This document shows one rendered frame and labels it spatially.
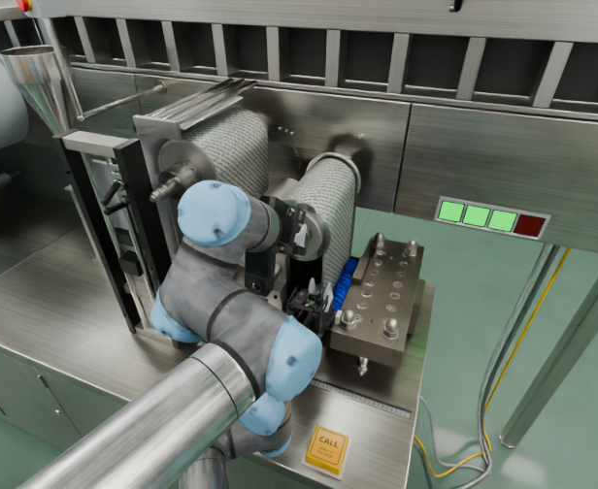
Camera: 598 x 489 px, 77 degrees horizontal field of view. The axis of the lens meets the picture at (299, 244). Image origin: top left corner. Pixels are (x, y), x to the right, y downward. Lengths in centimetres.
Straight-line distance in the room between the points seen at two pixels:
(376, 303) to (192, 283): 59
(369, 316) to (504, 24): 66
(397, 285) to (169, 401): 76
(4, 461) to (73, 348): 113
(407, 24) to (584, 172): 50
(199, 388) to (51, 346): 87
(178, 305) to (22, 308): 93
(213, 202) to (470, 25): 67
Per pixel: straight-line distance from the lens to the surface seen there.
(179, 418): 35
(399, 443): 90
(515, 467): 205
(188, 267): 45
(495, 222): 106
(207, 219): 42
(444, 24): 93
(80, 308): 127
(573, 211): 107
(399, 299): 97
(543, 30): 94
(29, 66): 114
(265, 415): 63
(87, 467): 35
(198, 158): 82
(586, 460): 222
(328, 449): 85
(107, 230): 92
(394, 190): 104
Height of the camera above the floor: 169
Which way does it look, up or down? 36 degrees down
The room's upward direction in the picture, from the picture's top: straight up
